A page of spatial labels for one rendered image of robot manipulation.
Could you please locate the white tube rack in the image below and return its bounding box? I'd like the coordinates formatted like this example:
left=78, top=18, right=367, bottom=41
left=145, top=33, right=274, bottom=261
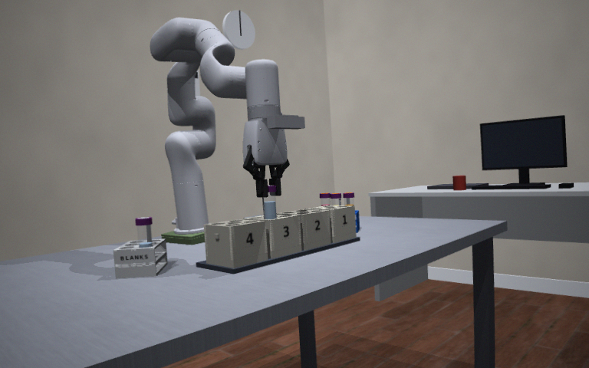
left=114, top=239, right=168, bottom=278

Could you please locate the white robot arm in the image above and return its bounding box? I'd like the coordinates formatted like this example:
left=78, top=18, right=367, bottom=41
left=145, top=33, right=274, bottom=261
left=150, top=18, right=305, bottom=235

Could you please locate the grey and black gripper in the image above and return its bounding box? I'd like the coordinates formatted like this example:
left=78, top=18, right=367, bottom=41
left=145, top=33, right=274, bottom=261
left=243, top=118, right=290, bottom=198

